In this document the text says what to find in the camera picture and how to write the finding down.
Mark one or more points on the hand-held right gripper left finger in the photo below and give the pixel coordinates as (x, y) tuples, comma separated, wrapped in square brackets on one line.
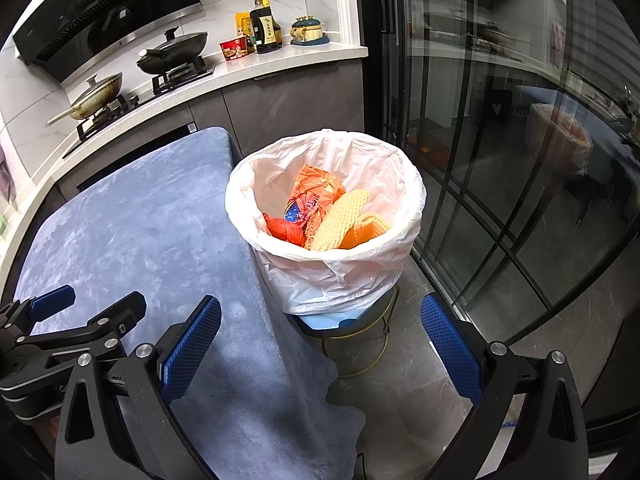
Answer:
[(192, 345)]

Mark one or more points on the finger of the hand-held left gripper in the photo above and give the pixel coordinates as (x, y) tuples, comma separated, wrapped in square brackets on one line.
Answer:
[(52, 297), (120, 310)]

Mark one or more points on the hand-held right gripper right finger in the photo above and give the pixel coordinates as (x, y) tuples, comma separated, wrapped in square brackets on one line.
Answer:
[(447, 340)]

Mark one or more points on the white-lined trash bin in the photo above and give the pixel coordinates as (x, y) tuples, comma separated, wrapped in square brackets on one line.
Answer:
[(320, 280)]

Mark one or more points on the red-orange plastic bag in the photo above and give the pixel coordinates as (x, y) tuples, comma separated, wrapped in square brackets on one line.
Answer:
[(282, 227)]

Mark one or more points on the orange knit cloth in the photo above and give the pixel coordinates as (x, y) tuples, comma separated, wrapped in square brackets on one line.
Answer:
[(340, 220)]

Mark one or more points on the orange printed plastic bag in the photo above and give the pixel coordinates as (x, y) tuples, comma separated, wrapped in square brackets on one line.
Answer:
[(320, 180)]

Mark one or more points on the purple hanging towel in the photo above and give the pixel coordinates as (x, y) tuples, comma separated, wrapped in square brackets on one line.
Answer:
[(4, 170)]

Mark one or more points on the beige frying pan with lid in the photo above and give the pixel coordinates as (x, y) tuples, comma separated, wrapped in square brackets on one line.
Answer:
[(97, 95)]

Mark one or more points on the black-framed glass sliding door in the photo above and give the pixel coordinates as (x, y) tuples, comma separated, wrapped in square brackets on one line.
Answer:
[(500, 110)]

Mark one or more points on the black gas stove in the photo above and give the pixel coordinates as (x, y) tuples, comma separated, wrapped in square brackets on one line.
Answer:
[(172, 80)]

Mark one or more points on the black wok with lid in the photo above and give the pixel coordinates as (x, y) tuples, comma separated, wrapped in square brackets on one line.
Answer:
[(175, 50)]

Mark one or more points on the kitchen counter with grey cabinets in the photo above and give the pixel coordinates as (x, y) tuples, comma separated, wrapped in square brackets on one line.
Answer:
[(300, 90)]

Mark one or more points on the red instant noodle cup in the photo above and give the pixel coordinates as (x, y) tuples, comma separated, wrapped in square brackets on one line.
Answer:
[(232, 51)]

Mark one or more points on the black range hood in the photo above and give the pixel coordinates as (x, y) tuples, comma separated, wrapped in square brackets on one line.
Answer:
[(100, 15)]

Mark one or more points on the small green jar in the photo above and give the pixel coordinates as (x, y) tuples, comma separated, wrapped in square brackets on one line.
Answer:
[(249, 45)]

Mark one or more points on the yellow food packet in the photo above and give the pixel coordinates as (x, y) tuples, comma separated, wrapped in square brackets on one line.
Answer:
[(242, 25)]

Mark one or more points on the dark soy sauce bottle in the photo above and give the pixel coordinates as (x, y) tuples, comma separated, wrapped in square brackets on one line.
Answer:
[(265, 30)]

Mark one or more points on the spice jar set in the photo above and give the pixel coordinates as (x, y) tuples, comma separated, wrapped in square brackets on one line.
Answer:
[(309, 30)]

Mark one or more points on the blue stool with gold frame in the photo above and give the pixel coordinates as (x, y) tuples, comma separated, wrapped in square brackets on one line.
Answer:
[(325, 322)]

